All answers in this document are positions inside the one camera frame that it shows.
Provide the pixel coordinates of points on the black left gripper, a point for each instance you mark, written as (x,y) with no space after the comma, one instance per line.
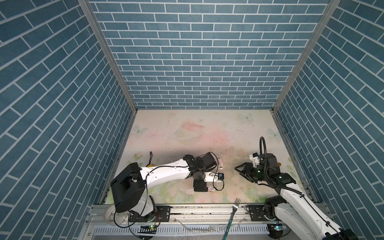
(201,187)

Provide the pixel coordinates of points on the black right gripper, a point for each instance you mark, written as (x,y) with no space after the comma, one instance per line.
(249,165)

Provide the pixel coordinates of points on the pink white stapler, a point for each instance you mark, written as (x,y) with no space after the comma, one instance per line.
(221,163)

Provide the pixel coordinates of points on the red white staple box sleeve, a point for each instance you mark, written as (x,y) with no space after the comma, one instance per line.
(211,189)

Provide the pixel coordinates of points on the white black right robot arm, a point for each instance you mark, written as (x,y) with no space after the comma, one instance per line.
(290,205)

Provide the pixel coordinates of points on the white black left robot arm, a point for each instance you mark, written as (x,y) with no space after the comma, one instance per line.
(130,188)

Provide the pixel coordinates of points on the clear tape roll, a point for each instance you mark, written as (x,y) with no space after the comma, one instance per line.
(110,215)

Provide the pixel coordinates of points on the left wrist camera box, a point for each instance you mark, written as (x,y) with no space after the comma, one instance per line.
(213,177)

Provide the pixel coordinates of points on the green handled fork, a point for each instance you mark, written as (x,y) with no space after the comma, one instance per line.
(235,207)

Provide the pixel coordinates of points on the aluminium corner post right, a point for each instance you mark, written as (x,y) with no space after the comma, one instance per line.
(318,30)

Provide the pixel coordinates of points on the aluminium corner post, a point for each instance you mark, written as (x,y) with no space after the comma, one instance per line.
(93,22)
(318,30)

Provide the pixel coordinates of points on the aluminium corner post left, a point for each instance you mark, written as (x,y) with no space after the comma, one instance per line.
(93,22)

